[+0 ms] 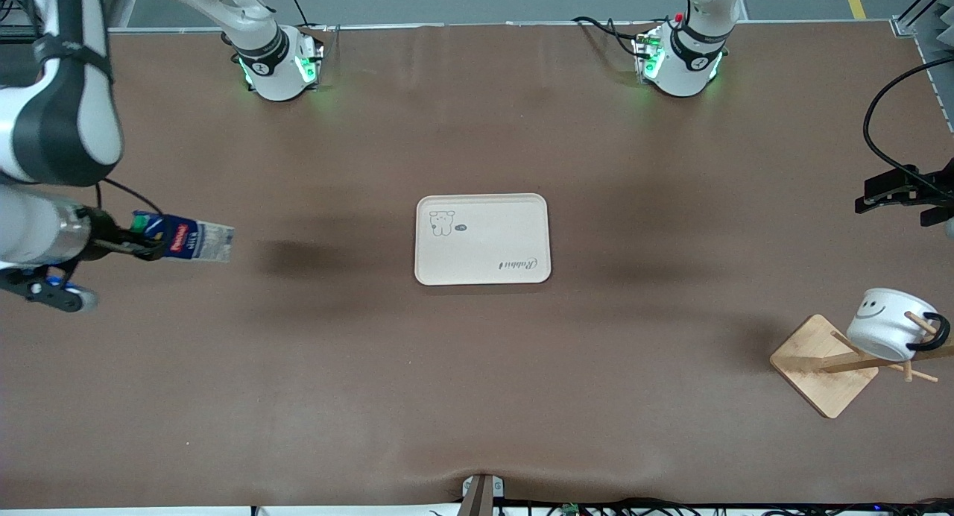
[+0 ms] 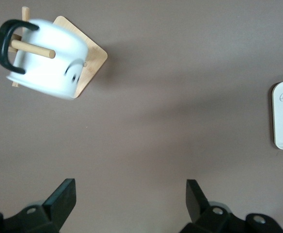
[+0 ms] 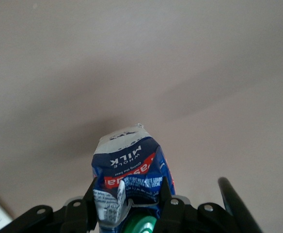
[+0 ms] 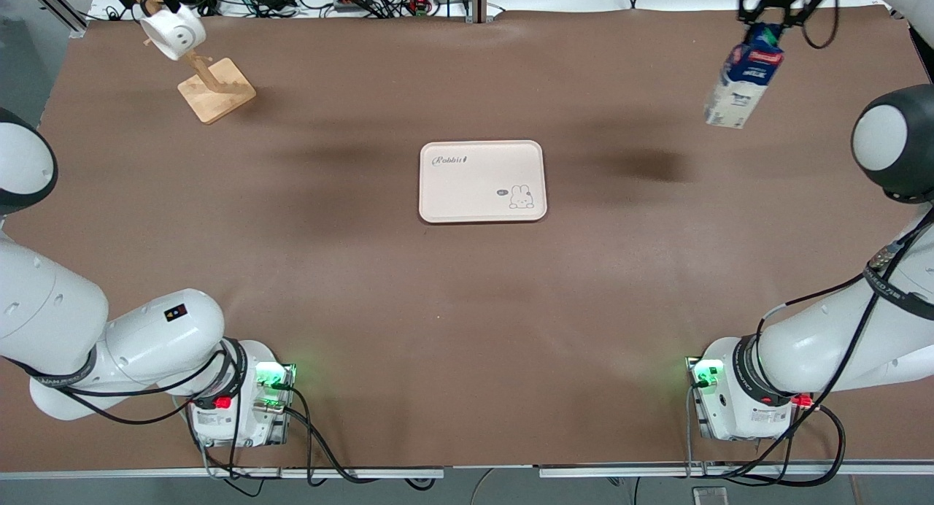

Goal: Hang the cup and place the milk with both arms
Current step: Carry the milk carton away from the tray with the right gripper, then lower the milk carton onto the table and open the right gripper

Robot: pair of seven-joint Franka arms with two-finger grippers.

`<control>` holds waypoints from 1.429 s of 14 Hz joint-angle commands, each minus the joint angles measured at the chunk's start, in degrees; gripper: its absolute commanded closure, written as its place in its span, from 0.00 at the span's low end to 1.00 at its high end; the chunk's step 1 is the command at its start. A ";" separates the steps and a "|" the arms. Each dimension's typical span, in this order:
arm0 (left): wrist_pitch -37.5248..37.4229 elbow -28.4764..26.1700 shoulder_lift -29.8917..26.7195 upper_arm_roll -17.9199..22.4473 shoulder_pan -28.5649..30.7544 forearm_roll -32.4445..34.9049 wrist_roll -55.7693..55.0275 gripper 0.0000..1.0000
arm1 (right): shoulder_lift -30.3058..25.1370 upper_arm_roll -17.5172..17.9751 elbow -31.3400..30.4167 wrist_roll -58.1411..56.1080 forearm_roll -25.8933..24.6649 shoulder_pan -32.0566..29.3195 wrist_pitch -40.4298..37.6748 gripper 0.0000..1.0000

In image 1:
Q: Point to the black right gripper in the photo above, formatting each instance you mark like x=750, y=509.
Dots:
x=102, y=233

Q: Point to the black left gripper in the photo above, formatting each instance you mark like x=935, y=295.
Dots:
x=896, y=188

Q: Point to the blue milk carton green cap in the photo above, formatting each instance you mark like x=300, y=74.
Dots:
x=197, y=241

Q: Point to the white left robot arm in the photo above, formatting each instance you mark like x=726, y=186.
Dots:
x=689, y=61

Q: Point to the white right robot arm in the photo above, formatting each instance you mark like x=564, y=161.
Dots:
x=67, y=121

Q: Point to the wooden cup rack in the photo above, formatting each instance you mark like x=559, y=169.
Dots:
x=820, y=378

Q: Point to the brown table mat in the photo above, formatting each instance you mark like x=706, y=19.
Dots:
x=298, y=367

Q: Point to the beige plastic tray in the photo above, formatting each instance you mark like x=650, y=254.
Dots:
x=484, y=240

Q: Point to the aluminium frame profile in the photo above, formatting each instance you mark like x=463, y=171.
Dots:
x=123, y=1
x=935, y=54

